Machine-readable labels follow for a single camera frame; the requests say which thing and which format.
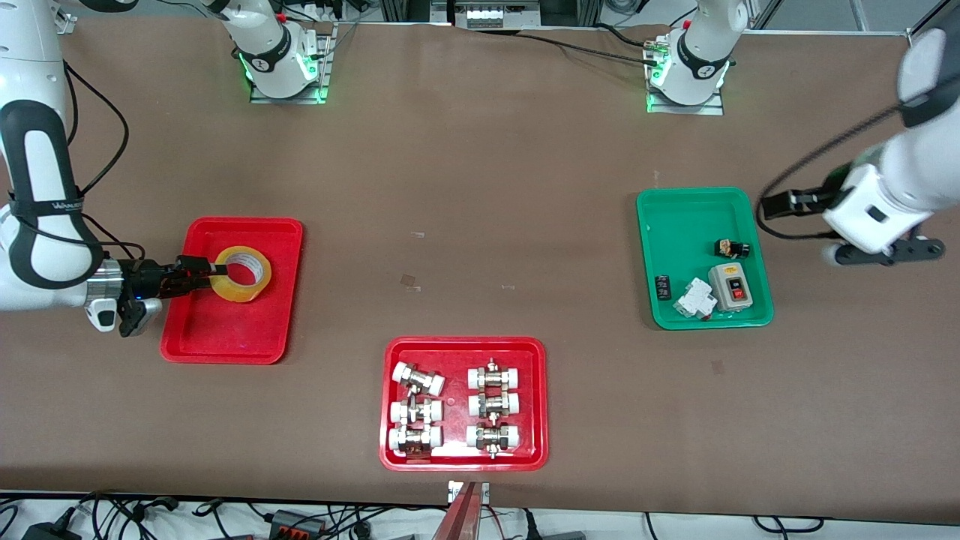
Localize white circuit breaker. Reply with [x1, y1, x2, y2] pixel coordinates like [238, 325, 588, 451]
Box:
[673, 277, 716, 321]

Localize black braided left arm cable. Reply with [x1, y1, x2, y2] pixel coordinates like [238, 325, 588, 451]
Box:
[755, 101, 912, 241]

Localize aluminium frame profile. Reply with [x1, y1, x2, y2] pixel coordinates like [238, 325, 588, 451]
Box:
[906, 0, 960, 46]

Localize grey push button switch box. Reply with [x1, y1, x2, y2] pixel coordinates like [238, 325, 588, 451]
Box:
[708, 263, 754, 313]

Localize tilted metal valve white caps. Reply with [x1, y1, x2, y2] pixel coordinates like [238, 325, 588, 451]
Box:
[392, 361, 446, 397]

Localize black table cable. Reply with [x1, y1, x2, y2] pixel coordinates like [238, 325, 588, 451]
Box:
[517, 22, 661, 65]

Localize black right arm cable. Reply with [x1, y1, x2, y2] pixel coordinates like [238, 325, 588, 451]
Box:
[64, 60, 147, 263]

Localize black box orange connectors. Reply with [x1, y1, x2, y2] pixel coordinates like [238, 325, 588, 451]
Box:
[266, 510, 327, 538]

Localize red plastic tray with valves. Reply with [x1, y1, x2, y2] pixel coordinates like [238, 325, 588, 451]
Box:
[379, 336, 550, 473]

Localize yellow packing tape roll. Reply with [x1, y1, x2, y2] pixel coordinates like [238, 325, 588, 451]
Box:
[208, 245, 273, 303]

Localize green plastic tray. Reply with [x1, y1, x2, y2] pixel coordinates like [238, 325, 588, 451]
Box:
[637, 187, 775, 330]

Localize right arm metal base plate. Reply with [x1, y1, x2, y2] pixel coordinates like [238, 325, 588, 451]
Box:
[250, 22, 332, 104]

